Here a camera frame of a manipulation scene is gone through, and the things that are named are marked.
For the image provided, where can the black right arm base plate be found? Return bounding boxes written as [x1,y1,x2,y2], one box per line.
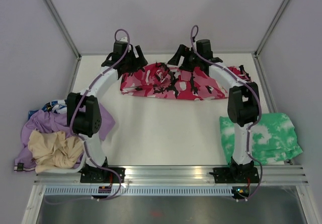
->
[209,167,260,184]

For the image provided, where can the blue white patterned garment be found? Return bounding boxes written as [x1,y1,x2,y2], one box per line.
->
[41,99,67,114]

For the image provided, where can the aluminium left side rail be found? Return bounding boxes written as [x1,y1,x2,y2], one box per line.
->
[65,56,82,97]

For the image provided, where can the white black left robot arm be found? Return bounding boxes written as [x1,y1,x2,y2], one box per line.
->
[67,41,147,182]

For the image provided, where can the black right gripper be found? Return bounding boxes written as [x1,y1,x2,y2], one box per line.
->
[168,44,202,72]

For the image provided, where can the aluminium frame rear left post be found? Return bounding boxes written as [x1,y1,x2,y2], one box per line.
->
[43,0,81,60]

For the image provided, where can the purple trousers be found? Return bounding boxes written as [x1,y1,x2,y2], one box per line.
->
[14,103,116,173]

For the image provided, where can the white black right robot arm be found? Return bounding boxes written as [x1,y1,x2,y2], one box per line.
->
[168,39,262,182]

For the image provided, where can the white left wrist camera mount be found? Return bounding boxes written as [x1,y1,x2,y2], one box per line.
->
[119,36,128,43]

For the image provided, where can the aluminium frame rear rail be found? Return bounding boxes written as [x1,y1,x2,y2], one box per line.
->
[81,50,255,56]

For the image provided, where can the beige garment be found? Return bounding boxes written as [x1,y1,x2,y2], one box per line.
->
[28,130,84,174]

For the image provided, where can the aluminium frame rear right post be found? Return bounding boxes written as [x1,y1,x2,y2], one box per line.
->
[254,0,292,58]

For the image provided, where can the white slotted cable duct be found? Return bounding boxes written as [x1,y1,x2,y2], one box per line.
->
[45,185,248,196]

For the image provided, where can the aluminium front rail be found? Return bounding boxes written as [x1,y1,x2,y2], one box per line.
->
[34,165,308,186]

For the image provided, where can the aluminium frame post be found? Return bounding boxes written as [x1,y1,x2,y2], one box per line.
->
[254,0,292,58]
[43,0,81,60]

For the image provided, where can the pink camouflage trousers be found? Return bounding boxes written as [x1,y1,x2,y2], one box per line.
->
[119,62,253,101]

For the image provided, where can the green white folded trousers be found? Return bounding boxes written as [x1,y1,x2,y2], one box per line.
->
[219,113,303,165]

